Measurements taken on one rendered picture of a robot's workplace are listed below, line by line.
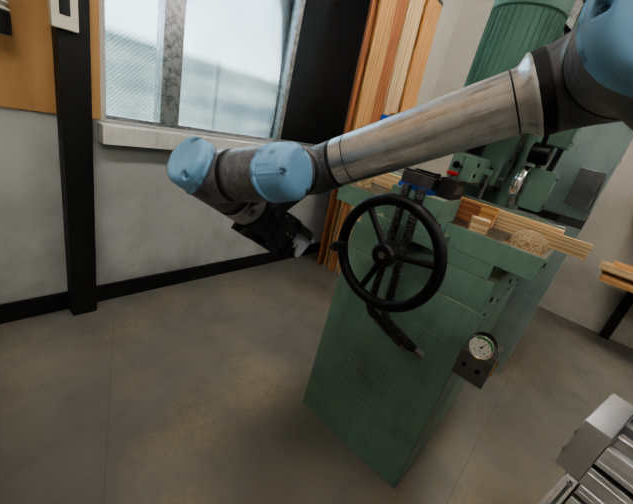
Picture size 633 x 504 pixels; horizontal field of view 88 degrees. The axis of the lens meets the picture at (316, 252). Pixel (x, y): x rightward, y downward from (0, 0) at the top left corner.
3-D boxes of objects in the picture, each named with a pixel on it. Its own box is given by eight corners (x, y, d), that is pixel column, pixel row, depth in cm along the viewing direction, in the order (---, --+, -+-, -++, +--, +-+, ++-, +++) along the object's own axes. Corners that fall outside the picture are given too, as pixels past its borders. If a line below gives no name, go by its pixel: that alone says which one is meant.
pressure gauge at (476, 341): (460, 356, 83) (473, 330, 80) (465, 350, 86) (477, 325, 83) (485, 371, 80) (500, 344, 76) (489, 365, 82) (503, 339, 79)
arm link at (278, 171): (325, 142, 47) (264, 149, 52) (279, 136, 38) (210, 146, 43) (328, 197, 49) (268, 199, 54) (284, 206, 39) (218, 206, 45)
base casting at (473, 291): (346, 245, 109) (353, 219, 106) (419, 228, 152) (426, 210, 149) (482, 315, 84) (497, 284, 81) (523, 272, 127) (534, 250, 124)
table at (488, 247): (316, 199, 102) (320, 179, 100) (368, 197, 125) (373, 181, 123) (527, 293, 69) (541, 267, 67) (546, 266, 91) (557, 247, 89)
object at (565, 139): (535, 142, 99) (560, 87, 94) (540, 144, 106) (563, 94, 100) (567, 148, 95) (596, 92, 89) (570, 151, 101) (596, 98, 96)
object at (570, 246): (396, 192, 112) (400, 180, 110) (398, 192, 113) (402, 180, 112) (584, 260, 82) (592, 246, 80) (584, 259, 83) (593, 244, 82)
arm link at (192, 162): (196, 180, 41) (153, 183, 46) (250, 216, 51) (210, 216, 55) (214, 127, 43) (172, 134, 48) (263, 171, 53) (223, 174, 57)
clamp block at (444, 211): (380, 215, 89) (391, 183, 85) (403, 213, 99) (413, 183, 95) (431, 237, 80) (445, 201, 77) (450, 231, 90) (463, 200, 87)
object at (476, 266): (359, 222, 104) (363, 210, 103) (391, 217, 120) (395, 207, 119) (487, 280, 82) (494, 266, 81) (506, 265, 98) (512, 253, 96)
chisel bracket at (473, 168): (443, 180, 97) (454, 151, 94) (459, 181, 107) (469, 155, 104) (467, 188, 93) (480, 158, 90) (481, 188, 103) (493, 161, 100)
